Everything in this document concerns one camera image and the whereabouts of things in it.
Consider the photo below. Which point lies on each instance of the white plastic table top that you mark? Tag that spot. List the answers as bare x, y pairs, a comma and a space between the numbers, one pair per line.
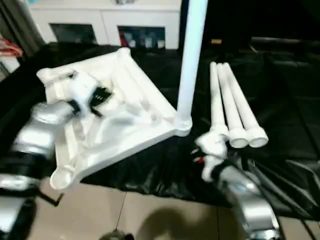
125, 125

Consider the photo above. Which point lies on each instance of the white plastic table leg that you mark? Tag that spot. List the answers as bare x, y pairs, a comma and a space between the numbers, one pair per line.
246, 115
231, 112
192, 62
215, 100

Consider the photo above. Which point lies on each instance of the red bottle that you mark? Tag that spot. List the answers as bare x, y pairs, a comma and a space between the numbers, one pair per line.
122, 40

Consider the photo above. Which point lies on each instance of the white cabinet with glass doors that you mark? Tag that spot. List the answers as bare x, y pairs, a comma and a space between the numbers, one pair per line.
105, 17

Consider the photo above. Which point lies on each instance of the black plastic mat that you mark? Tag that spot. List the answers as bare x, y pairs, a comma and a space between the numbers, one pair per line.
275, 100

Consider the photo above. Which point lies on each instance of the black tangled bundle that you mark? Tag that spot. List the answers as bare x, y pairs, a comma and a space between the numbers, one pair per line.
122, 2

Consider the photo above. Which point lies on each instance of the grey curtain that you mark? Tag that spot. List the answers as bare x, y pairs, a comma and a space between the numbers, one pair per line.
20, 25

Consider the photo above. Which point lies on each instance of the large black box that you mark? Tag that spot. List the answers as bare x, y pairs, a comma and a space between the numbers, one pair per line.
225, 20

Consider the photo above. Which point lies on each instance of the black folding table frame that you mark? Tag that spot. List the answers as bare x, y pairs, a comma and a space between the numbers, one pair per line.
52, 198

